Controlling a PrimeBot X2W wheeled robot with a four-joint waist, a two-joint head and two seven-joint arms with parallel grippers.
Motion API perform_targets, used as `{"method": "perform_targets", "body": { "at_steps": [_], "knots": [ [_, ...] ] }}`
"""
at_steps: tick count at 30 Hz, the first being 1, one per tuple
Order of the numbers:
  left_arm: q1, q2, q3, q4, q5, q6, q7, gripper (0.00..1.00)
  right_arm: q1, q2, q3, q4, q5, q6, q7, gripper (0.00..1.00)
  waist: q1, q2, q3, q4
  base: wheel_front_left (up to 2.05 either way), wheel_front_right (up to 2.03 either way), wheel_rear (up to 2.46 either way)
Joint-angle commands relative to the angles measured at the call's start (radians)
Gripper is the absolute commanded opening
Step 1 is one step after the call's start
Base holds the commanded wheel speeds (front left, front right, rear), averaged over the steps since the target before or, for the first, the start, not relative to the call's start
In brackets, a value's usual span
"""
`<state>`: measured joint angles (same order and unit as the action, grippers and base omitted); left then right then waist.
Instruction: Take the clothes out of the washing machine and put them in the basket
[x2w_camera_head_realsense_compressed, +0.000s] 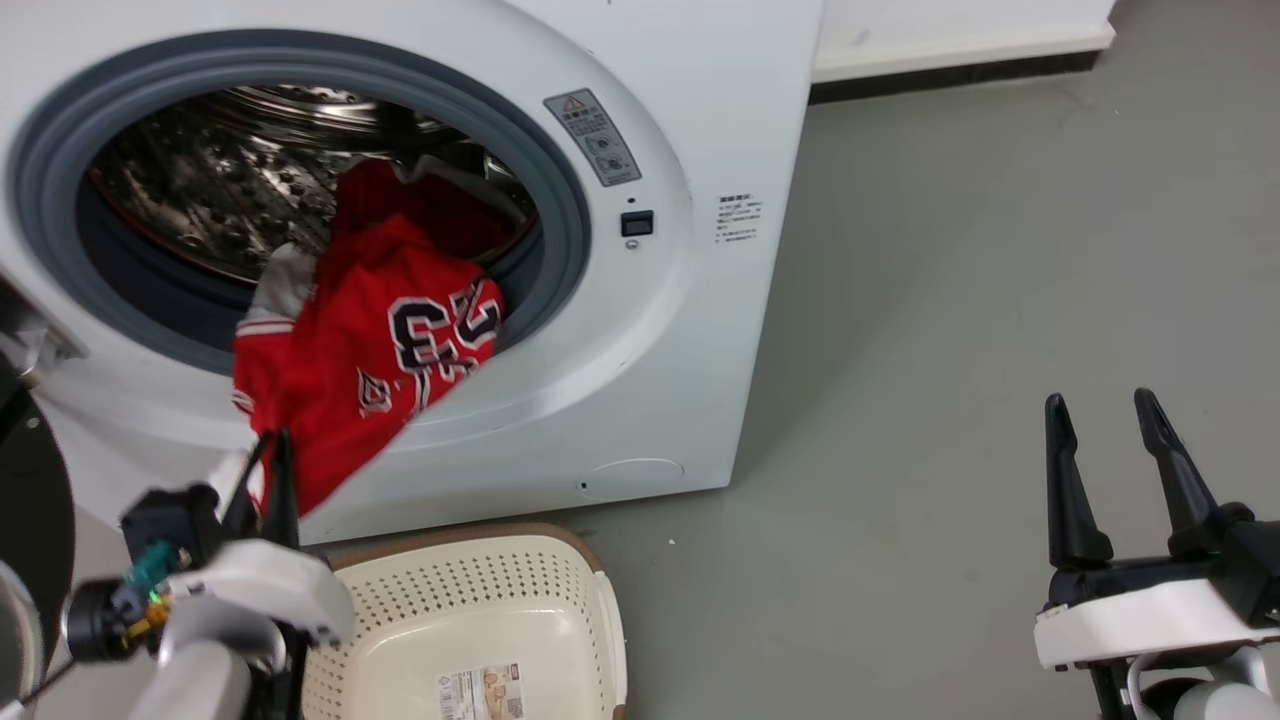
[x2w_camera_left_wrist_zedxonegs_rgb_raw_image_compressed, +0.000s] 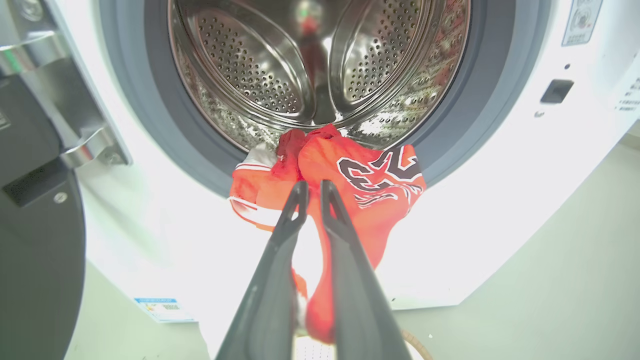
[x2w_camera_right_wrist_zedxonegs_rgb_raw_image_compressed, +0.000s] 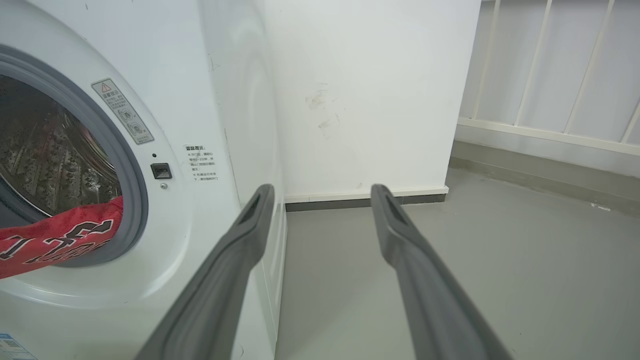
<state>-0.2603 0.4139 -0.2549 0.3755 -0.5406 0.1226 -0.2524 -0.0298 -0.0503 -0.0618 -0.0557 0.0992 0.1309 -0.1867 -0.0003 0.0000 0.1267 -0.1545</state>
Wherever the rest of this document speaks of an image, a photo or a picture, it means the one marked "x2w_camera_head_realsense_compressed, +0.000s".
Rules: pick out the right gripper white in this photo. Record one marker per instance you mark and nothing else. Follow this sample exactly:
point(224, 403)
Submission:
point(1150, 610)

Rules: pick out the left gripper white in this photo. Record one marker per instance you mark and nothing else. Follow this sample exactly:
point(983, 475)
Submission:
point(265, 585)

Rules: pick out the red basketball jersey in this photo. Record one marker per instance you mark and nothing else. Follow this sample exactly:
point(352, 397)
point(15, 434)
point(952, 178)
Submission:
point(350, 370)

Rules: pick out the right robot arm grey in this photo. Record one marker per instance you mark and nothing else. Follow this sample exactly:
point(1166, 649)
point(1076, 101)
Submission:
point(1200, 690)

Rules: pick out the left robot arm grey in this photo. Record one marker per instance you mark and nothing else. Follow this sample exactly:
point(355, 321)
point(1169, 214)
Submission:
point(190, 670)

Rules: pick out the dark washing machine door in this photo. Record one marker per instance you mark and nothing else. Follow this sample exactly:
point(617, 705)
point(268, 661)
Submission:
point(35, 520)

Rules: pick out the cream perforated laundry basket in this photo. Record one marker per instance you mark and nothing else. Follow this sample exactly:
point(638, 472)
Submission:
point(480, 620)

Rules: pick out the white front-load washing machine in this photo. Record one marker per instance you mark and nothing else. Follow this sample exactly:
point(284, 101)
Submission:
point(690, 330)

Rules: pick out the metal door hinge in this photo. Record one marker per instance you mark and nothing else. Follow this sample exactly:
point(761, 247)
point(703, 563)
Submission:
point(35, 335)

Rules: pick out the paper product label sticker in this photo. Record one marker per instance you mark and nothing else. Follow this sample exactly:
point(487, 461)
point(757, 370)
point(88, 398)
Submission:
point(480, 694)

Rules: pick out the stainless steel washer drum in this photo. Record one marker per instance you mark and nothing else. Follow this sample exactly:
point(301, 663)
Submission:
point(230, 170)

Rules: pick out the round filter cover panel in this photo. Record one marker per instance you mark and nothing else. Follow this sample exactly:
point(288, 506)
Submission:
point(634, 478)

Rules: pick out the grey rubber door gasket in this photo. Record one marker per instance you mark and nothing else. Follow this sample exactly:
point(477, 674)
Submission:
point(560, 200)

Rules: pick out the black door latch socket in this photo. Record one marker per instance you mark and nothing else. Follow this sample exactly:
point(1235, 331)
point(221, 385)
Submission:
point(636, 223)

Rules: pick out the printed text label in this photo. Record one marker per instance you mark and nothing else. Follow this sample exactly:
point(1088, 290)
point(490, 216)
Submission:
point(738, 219)

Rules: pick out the grey warning sticker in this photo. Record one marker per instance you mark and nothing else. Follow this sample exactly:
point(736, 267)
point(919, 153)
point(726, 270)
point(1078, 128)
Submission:
point(593, 136)

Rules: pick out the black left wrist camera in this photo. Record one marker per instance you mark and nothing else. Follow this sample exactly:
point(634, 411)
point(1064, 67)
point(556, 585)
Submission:
point(170, 525)

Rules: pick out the white wall baseboard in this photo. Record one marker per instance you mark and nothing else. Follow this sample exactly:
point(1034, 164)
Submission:
point(960, 45)

